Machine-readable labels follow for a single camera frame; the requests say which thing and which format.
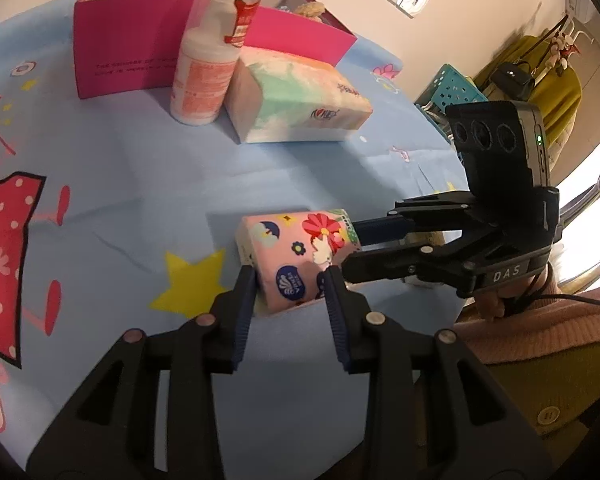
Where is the pink cardboard box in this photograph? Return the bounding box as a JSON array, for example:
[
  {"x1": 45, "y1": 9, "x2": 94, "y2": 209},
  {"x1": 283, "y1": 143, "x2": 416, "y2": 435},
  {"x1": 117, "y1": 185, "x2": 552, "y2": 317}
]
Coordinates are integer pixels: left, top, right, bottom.
[{"x1": 73, "y1": 0, "x2": 358, "y2": 100}]

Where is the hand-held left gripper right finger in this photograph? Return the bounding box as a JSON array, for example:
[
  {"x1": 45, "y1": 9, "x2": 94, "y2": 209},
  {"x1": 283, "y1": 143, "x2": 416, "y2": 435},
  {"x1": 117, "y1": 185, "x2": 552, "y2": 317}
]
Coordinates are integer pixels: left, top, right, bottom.
[{"x1": 321, "y1": 265, "x2": 553, "y2": 480}]

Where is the teal perforated basket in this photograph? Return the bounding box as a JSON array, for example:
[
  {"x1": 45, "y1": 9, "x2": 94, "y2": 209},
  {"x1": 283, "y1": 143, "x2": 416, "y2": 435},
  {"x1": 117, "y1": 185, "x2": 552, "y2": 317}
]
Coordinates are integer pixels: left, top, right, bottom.
[{"x1": 414, "y1": 64, "x2": 491, "y2": 126}]

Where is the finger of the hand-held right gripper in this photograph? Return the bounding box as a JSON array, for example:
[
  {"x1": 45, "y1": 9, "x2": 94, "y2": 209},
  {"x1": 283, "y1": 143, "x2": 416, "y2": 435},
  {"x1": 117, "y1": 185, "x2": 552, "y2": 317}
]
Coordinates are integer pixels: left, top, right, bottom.
[
  {"x1": 352, "y1": 191, "x2": 496, "y2": 248},
  {"x1": 341, "y1": 240, "x2": 481, "y2": 286}
]

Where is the olive yellow hanging garment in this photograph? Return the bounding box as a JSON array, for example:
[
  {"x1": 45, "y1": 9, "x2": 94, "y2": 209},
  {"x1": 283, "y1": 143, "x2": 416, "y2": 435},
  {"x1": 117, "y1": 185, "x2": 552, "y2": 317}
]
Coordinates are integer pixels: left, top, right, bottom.
[{"x1": 472, "y1": 35, "x2": 581, "y2": 161}]

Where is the beige plush toy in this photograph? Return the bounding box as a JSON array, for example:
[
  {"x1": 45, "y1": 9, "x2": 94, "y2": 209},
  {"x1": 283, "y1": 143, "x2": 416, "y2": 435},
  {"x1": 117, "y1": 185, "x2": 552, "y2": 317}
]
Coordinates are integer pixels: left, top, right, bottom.
[{"x1": 280, "y1": 0, "x2": 331, "y2": 23}]

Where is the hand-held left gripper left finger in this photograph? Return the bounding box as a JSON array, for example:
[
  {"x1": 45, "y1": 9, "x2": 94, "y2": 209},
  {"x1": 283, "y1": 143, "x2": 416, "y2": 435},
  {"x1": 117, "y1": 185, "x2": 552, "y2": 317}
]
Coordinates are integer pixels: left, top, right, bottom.
[{"x1": 26, "y1": 265, "x2": 258, "y2": 480}]

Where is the black cable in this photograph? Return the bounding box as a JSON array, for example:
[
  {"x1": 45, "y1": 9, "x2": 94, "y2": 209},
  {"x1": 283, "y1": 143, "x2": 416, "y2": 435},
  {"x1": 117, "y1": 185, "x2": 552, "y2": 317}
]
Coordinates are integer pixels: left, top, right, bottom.
[{"x1": 500, "y1": 292, "x2": 600, "y2": 311}]

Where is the white and red plush ornament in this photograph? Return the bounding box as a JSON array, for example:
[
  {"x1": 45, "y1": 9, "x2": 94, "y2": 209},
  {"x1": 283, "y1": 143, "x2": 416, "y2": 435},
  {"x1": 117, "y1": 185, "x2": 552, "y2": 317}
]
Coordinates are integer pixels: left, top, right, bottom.
[{"x1": 547, "y1": 30, "x2": 581, "y2": 76}]

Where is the blue printed bedsheet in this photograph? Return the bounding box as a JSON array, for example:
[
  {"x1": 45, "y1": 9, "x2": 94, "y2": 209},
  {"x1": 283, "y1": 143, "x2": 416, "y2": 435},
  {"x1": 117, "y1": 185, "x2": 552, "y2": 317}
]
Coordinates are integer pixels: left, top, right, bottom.
[{"x1": 0, "y1": 0, "x2": 461, "y2": 466}]

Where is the large pastel tissue pack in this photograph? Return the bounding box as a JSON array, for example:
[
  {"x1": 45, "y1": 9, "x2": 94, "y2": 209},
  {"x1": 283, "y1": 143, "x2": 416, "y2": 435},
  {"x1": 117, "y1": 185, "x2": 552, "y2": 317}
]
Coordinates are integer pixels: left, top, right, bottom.
[{"x1": 223, "y1": 46, "x2": 373, "y2": 145}]

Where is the white pump bottle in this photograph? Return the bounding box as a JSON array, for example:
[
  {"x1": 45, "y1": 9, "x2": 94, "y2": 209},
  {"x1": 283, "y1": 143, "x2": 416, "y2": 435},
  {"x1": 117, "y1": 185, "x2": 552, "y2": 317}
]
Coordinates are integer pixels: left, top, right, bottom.
[{"x1": 169, "y1": 0, "x2": 265, "y2": 126}]

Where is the person's mustard yellow vest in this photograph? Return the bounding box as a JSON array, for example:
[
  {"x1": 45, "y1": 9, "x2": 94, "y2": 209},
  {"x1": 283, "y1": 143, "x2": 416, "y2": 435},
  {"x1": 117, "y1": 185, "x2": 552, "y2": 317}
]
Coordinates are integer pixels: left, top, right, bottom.
[{"x1": 410, "y1": 345, "x2": 600, "y2": 480}]

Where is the black shoulder bag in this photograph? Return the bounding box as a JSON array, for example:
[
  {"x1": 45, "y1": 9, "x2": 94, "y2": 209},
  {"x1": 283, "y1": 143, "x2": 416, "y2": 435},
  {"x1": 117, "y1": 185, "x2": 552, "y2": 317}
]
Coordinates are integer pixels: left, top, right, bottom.
[{"x1": 490, "y1": 62, "x2": 536, "y2": 103}]

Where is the person's right hand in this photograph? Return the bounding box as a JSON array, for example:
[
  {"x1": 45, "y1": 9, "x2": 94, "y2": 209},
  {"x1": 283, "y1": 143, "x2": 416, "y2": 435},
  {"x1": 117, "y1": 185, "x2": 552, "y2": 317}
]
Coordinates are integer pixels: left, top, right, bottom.
[{"x1": 472, "y1": 287, "x2": 511, "y2": 323}]

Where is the small pink floral tissue pack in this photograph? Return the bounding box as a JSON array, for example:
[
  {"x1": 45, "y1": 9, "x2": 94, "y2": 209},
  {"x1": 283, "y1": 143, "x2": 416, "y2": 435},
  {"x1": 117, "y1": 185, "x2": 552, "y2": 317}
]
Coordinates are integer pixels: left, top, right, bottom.
[{"x1": 236, "y1": 208, "x2": 363, "y2": 317}]

